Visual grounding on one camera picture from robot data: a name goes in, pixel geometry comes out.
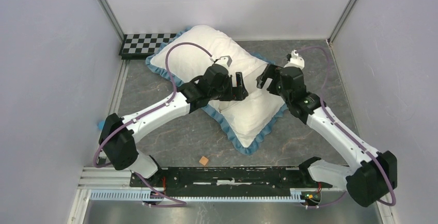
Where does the white pillowcase with blue ruffle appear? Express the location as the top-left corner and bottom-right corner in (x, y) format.
(146, 25), (286, 155)

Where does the white pillow insert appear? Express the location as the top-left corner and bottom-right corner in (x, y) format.
(209, 57), (279, 114)

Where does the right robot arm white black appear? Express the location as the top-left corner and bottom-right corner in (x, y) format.
(257, 64), (397, 207)

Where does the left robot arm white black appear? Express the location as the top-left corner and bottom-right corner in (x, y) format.
(98, 65), (248, 187)

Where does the small orange cube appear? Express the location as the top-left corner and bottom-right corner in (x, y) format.
(199, 156), (209, 166)

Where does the black white checkerboard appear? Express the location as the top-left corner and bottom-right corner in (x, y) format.
(119, 33), (177, 60)

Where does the blue tape piece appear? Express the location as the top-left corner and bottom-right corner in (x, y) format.
(98, 120), (105, 130)

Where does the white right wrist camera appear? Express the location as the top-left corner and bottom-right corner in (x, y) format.
(285, 50), (305, 70)

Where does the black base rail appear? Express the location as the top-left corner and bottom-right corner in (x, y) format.
(147, 166), (319, 197)

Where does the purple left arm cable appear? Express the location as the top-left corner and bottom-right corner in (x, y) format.
(92, 42), (214, 168)

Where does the white slotted cable duct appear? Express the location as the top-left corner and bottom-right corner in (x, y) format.
(90, 189), (317, 203)

